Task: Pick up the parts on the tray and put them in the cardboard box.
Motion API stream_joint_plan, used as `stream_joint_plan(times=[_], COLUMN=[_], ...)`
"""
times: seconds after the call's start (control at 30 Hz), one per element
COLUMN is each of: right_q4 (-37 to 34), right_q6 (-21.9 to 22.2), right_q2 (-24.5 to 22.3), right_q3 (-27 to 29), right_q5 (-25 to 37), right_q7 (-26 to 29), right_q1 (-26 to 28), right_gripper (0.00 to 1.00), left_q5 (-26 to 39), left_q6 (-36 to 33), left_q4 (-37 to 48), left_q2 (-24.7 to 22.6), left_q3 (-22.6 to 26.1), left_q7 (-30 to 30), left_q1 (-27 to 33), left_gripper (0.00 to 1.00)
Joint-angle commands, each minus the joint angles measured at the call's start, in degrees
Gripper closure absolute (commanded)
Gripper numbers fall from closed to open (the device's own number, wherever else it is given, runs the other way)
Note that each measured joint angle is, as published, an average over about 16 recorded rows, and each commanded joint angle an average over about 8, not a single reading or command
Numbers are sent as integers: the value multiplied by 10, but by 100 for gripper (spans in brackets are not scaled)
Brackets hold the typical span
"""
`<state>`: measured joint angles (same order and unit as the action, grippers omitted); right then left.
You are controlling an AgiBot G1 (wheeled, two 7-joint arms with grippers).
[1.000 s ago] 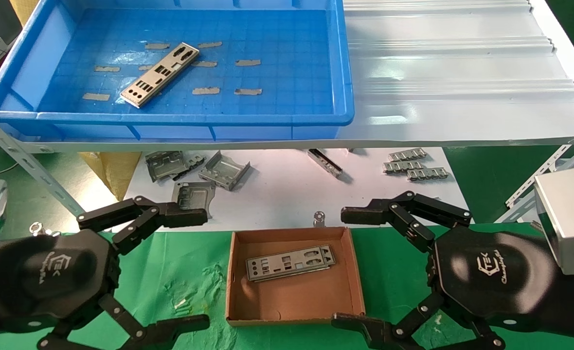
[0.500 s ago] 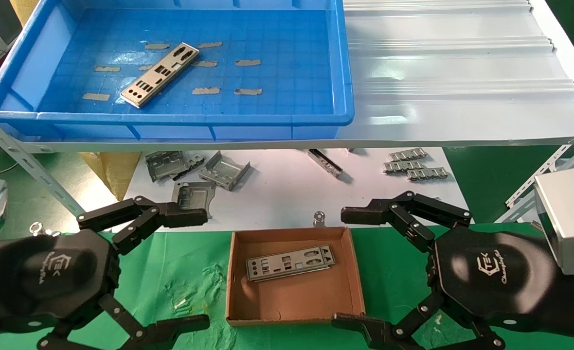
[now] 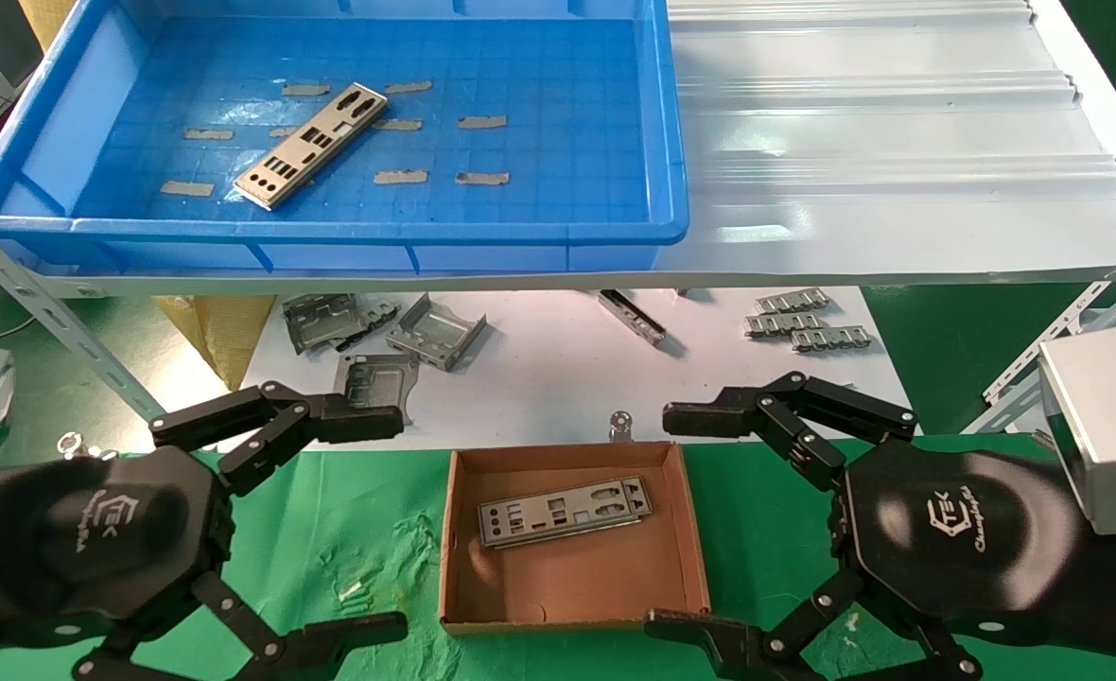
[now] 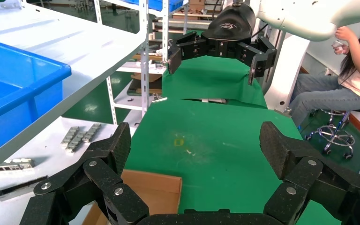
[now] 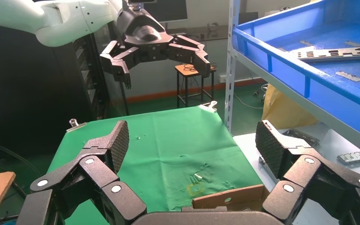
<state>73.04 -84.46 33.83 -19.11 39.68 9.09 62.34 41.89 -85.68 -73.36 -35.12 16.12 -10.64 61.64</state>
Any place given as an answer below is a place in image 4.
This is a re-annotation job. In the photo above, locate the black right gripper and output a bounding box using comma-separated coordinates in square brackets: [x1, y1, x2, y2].
[167, 2, 278, 86]

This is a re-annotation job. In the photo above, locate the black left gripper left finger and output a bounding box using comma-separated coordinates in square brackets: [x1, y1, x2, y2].
[20, 122, 150, 225]

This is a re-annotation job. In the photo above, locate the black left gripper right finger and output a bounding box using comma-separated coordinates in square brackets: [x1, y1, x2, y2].
[259, 121, 360, 225]

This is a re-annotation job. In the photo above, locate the brown cardboard carton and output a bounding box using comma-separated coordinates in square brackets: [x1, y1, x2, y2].
[188, 0, 213, 13]

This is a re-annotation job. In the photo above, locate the brown cardboard box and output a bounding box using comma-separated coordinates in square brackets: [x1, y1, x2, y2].
[82, 169, 183, 225]

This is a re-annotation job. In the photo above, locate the blue plastic tray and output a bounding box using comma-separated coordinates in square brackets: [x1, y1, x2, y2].
[0, 37, 73, 162]

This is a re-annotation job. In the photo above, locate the green table cloth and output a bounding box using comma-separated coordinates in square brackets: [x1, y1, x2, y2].
[161, 55, 268, 109]
[124, 98, 342, 225]

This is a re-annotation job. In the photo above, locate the ladder-shaped metal clip strip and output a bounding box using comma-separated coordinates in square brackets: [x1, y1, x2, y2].
[60, 126, 80, 147]
[66, 130, 88, 153]

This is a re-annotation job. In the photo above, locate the small metal shield group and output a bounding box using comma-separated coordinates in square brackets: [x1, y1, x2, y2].
[82, 123, 102, 143]

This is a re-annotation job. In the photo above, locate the chrome swivel stool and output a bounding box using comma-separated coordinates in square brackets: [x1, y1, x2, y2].
[304, 105, 360, 160]

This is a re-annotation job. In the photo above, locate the white background shelving rack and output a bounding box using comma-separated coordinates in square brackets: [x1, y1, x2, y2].
[93, 0, 188, 113]

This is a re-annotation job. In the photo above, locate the white robot torso column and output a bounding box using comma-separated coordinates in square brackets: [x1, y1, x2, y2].
[263, 32, 311, 113]

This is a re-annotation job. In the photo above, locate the blue storage bin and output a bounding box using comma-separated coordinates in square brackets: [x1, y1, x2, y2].
[127, 0, 184, 13]

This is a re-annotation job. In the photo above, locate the seated person pink shirt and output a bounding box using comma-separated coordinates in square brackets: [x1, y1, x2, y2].
[288, 18, 360, 128]

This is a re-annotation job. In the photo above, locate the white slotted shelf post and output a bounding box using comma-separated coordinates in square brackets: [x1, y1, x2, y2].
[105, 76, 119, 126]
[139, 0, 151, 119]

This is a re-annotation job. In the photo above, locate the slotted grey metal rail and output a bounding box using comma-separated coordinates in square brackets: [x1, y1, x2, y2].
[0, 157, 37, 173]

